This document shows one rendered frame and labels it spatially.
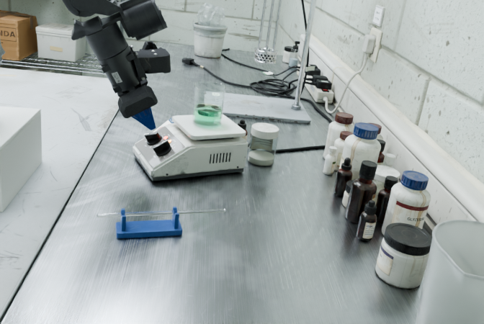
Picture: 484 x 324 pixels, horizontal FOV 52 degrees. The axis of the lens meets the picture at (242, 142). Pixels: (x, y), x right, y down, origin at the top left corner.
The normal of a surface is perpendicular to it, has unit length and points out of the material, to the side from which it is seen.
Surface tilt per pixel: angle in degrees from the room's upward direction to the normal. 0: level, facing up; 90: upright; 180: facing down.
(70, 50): 92
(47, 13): 90
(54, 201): 0
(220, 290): 0
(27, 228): 0
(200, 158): 90
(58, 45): 92
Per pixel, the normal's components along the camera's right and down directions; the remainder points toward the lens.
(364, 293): 0.12, -0.93
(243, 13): 0.06, 0.36
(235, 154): 0.46, 0.37
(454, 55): -0.99, -0.09
